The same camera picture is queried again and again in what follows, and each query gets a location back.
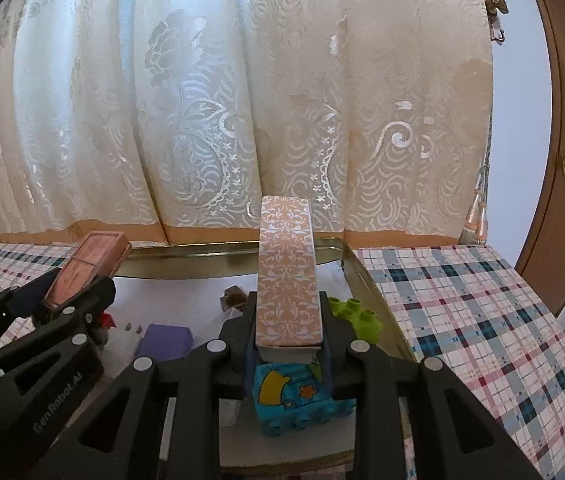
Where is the green cube toy block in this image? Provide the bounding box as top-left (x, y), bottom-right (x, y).
top-left (309, 356), bottom-right (323, 382)

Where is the white patterned cardboard box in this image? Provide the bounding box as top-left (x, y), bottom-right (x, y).
top-left (255, 195), bottom-right (323, 364)

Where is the cream lace curtain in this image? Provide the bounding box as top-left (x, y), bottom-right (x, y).
top-left (0, 0), bottom-right (493, 247)

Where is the curtain tieback tassel cord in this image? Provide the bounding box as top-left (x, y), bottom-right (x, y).
top-left (459, 104), bottom-right (495, 246)

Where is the small white box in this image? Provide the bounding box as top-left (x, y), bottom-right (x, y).
top-left (102, 323), bottom-right (142, 362)

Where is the blue printed toy brick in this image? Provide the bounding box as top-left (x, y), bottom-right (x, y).
top-left (251, 363), bottom-right (356, 437)

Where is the brown folding comb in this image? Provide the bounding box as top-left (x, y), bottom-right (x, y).
top-left (220, 285), bottom-right (248, 312)

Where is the lime green toy brick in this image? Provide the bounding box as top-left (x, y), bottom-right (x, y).
top-left (328, 297), bottom-right (385, 344)

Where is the red toy brick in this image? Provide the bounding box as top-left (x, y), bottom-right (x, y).
top-left (95, 312), bottom-right (115, 347)

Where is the translucent plastic box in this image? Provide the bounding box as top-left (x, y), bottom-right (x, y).
top-left (218, 399), bottom-right (242, 427)

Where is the purple box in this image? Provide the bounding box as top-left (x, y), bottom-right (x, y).
top-left (136, 324), bottom-right (194, 363)

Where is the gold metal tin tray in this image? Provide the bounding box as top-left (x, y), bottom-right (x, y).
top-left (106, 236), bottom-right (419, 476)

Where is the bronze curtain hook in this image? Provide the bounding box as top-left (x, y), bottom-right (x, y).
top-left (484, 0), bottom-right (508, 44)

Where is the plaid tablecloth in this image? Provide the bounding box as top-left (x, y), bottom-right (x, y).
top-left (0, 240), bottom-right (565, 479)

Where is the pink box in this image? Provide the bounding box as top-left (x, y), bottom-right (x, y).
top-left (44, 231), bottom-right (132, 311)

